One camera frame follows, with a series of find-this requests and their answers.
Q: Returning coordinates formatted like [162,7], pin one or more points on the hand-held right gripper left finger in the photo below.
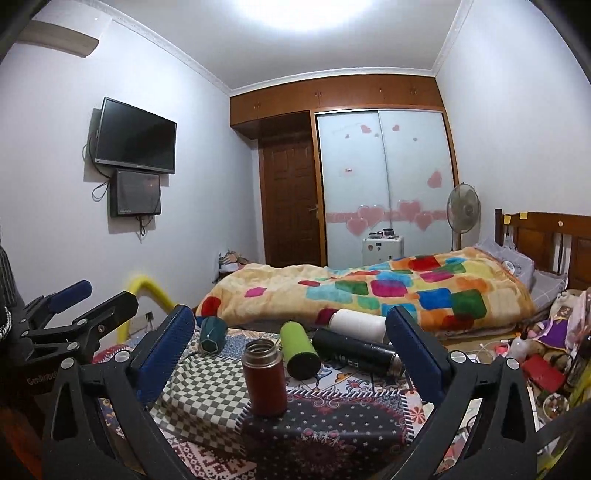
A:
[164,355]

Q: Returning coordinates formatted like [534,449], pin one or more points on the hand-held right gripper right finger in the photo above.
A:
[418,357]

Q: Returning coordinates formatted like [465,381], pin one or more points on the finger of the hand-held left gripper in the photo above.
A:
[69,294]
[108,316]

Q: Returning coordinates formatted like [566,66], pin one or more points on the teal faceted cup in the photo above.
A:
[212,336]

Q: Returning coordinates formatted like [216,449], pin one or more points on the yellow foam tube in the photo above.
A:
[154,290]

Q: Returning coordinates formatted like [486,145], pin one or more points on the green checkered cloth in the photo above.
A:
[203,392]

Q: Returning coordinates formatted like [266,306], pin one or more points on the black thermos bottle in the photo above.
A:
[355,351]

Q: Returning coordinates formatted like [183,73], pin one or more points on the striped dark cloth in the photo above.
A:
[8,267]

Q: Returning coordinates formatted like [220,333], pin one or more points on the colourful patchwork blanket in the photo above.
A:
[369,290]

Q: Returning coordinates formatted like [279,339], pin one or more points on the small white plastic bottle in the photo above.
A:
[519,348]

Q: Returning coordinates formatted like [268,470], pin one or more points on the brown steel thermos bottle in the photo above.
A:
[265,383]

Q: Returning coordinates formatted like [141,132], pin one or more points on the dark floral patterned cloth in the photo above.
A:
[332,429]

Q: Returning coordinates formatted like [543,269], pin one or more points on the small white cabinet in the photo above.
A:
[382,251]

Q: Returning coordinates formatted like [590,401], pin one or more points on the pile of bags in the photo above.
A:
[232,263]

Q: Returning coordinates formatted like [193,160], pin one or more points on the green bottle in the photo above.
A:
[300,353]

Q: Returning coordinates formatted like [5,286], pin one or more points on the red box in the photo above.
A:
[547,371]

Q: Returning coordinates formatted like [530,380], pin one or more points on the grey pillow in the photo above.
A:
[512,258]

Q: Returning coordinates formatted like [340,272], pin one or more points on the purple cloth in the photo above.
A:
[556,332]

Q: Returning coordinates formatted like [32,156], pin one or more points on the clear glass bowl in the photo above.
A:
[556,406]

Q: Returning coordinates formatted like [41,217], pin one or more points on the standing electric fan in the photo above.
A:
[462,203]

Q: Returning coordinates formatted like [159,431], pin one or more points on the wooden bed headboard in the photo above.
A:
[545,240]

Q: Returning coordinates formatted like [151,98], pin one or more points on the wooden wardrobe with sliding doors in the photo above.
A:
[383,184]

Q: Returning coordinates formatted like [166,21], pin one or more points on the brown wooden door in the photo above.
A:
[288,203]

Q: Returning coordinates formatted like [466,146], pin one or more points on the small black wall screen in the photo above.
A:
[136,193]

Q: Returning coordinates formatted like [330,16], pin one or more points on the black wall television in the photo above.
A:
[135,136]

